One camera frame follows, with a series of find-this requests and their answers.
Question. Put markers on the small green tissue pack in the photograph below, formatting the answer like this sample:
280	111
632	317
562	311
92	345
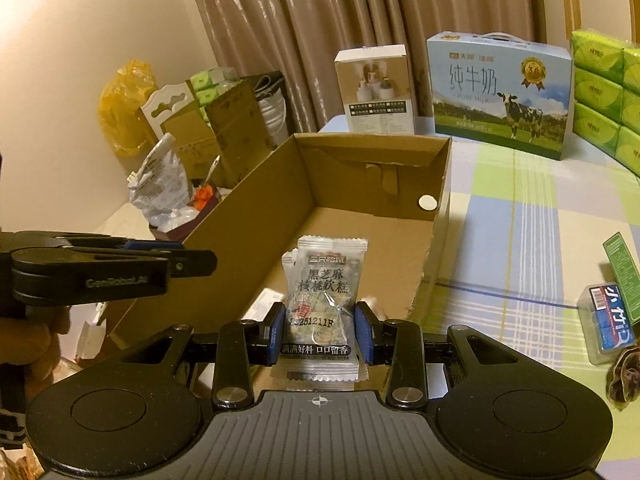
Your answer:
207	85

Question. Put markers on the white-edged snack packet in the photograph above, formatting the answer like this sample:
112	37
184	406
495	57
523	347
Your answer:
288	270

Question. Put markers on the clear black-label snack packet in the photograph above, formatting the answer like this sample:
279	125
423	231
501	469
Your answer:
325	285

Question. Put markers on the checkered tablecloth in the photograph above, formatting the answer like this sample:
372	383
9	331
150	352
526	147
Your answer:
520	240

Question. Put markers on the white product box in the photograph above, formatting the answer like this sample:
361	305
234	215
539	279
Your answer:
375	90

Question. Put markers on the blue cow-print milk carton box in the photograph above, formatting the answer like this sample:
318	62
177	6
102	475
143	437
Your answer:
495	95

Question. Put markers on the orange snack pieces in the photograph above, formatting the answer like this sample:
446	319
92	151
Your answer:
205	197

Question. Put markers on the white bucket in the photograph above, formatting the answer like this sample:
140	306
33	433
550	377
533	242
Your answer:
272	115

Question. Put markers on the yellow plastic bag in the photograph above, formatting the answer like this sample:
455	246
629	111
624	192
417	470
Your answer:
125	105

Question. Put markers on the stack of green tissue packs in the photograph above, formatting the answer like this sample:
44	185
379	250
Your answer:
605	95

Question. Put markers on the clear blue-label floss box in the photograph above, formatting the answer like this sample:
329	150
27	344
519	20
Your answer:
607	320

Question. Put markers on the dark brown crumpled object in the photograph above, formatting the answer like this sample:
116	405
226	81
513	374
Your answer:
627	377

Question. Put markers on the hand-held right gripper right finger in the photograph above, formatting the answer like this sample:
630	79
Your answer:
365	336

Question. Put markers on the brown curtain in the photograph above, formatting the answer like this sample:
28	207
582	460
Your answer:
310	25

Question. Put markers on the person's left hand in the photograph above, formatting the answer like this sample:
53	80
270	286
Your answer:
42	327

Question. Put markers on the white-edged cardboard carrier box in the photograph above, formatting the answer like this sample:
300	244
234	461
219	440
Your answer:
175	130

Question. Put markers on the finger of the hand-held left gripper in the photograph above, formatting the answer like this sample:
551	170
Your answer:
195	264
152	245

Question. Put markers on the green and white spray box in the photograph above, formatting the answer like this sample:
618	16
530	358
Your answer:
625	270

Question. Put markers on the wooden frame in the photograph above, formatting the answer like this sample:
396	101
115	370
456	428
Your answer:
570	10

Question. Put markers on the crumpled white bag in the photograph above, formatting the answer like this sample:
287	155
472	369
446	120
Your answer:
157	180

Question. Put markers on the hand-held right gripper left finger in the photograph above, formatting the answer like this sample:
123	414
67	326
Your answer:
276	335

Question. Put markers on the metal spoon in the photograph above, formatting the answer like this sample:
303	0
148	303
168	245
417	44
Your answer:
212	170

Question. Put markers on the brown cardboard storage box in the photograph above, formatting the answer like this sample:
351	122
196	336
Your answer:
235	130

